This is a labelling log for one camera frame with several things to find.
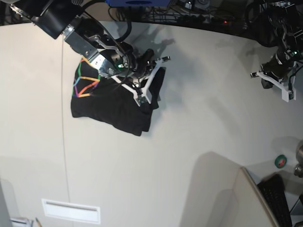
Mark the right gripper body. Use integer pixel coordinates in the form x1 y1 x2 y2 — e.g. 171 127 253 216
125 48 154 82

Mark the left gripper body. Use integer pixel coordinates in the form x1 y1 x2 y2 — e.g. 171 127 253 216
261 53 295 80

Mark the black t-shirt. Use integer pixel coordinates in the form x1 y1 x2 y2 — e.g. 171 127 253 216
71 60 166 136

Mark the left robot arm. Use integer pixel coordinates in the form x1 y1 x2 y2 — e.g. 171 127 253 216
244 0 303 83

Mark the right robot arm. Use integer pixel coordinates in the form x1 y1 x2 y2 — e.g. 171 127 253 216
10 0 170 79

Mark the green tape roll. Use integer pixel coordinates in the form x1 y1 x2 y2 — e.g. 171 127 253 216
274 155 287 169

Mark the metal cylinder stand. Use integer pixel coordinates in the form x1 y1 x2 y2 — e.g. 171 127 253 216
294 145 303 178

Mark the black keyboard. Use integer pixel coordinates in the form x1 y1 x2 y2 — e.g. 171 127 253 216
258 174 293 227

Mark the white partition panel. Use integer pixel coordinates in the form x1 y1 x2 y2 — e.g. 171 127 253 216
233 167 279 227

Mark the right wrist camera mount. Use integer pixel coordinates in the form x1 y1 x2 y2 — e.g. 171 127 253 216
111 60 163 106

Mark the white cable tray lid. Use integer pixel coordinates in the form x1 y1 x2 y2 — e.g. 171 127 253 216
42 199 101 225

